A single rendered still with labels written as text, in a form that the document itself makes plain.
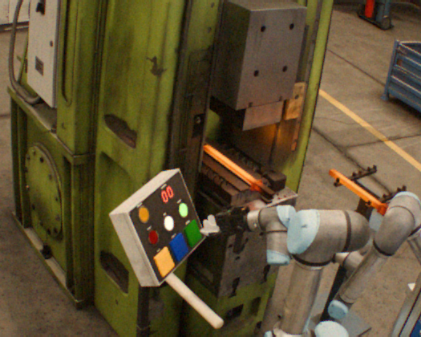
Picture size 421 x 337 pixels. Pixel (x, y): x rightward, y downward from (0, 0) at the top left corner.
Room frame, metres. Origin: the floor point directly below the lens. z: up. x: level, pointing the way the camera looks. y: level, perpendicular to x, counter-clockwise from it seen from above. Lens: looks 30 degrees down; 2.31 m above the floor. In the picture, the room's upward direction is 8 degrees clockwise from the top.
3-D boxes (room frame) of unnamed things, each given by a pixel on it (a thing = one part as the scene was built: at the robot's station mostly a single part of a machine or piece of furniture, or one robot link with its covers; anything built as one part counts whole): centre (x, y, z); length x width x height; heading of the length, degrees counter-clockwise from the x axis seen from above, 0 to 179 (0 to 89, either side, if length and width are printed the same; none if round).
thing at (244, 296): (2.36, -0.07, 0.23); 0.55 x 0.37 x 0.47; 42
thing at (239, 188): (2.32, -0.04, 0.96); 0.42 x 0.20 x 0.09; 42
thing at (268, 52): (2.35, -0.07, 1.56); 0.42 x 0.39 x 0.40; 42
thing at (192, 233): (1.77, 0.03, 1.01); 0.07 x 0.05 x 0.07; 157
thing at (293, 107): (2.47, -0.32, 1.27); 0.09 x 0.02 x 0.17; 132
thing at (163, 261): (1.58, 0.11, 1.01); 0.07 x 0.05 x 0.07; 157
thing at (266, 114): (2.32, -0.04, 1.32); 0.42 x 0.20 x 0.10; 42
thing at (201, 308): (1.86, 0.02, 0.62); 0.44 x 0.05 x 0.05; 42
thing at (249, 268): (2.36, -0.07, 0.69); 0.56 x 0.38 x 0.45; 42
